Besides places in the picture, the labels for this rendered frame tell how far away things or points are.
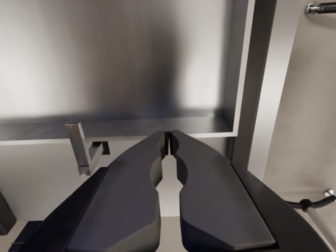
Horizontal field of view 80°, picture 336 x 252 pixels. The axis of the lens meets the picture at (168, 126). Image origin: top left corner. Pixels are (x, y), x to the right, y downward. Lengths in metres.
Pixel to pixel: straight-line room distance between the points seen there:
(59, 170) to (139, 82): 0.14
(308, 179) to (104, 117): 1.61
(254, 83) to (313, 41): 1.11
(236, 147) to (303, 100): 1.17
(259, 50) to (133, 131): 0.12
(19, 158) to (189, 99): 0.20
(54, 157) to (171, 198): 0.14
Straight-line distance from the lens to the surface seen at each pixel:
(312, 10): 1.23
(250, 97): 0.18
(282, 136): 1.42
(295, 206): 1.66
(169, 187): 0.25
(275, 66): 0.21
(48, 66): 0.21
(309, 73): 1.32
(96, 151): 0.20
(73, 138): 0.18
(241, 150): 0.21
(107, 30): 0.18
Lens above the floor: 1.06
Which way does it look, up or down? 63 degrees down
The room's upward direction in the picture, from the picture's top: 180 degrees clockwise
